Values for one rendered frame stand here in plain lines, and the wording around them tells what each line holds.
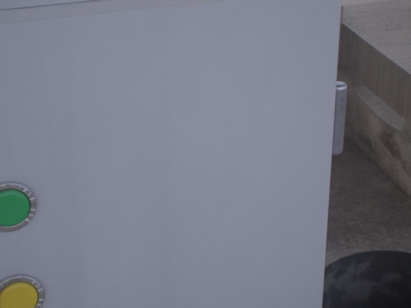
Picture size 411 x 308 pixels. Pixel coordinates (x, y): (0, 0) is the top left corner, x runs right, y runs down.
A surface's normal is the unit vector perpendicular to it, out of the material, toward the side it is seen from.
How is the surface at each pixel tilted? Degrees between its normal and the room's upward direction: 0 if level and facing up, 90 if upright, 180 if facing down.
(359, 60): 90
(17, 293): 90
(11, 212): 90
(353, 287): 82
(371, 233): 0
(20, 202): 90
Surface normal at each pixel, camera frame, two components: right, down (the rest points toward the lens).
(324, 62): 0.31, 0.43
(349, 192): 0.00, -0.89
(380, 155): -0.95, 0.22
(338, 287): 0.69, 0.19
